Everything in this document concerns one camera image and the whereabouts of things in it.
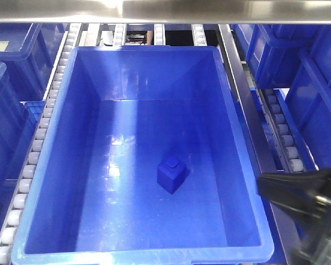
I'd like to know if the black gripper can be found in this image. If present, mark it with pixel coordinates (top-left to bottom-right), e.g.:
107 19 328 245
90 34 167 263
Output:
258 168 331 264

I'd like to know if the blue block part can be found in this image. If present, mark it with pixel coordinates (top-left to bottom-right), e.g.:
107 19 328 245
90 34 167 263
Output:
157 156 186 194

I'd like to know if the steel upper shelf beam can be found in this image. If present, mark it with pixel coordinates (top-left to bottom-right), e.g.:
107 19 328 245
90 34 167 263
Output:
0 1 331 24

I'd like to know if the white roller track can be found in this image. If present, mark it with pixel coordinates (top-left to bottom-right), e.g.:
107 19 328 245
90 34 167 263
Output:
0 23 82 264
263 89 305 173

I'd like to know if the large blue plastic bin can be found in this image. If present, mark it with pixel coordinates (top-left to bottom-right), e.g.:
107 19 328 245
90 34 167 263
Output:
11 46 274 264

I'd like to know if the steel divider rail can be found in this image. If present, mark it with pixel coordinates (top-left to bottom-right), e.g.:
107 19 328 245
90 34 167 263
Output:
218 24 301 264

